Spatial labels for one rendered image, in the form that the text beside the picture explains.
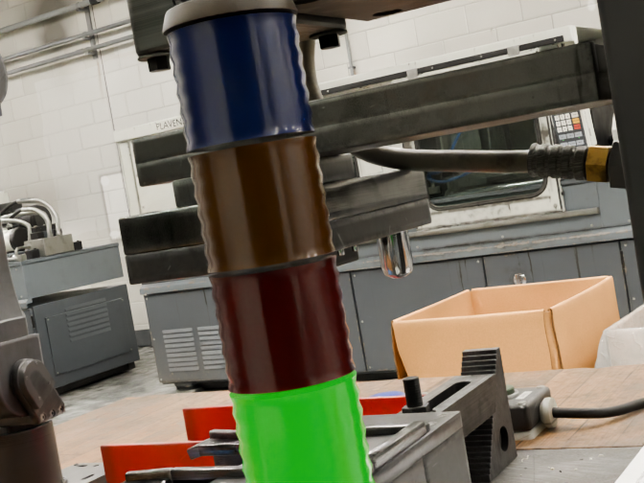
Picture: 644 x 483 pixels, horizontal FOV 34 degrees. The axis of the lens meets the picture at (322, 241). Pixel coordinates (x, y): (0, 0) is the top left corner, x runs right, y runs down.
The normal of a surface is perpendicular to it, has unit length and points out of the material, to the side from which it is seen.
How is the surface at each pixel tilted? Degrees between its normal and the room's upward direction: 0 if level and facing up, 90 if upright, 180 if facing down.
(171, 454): 90
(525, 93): 90
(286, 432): 76
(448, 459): 90
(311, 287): 104
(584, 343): 88
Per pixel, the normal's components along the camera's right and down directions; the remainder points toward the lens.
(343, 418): 0.61, -0.31
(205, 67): -0.37, 0.36
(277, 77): 0.59, 0.19
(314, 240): 0.77, 0.15
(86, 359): 0.84, -0.11
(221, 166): -0.44, -0.12
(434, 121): -0.47, 0.13
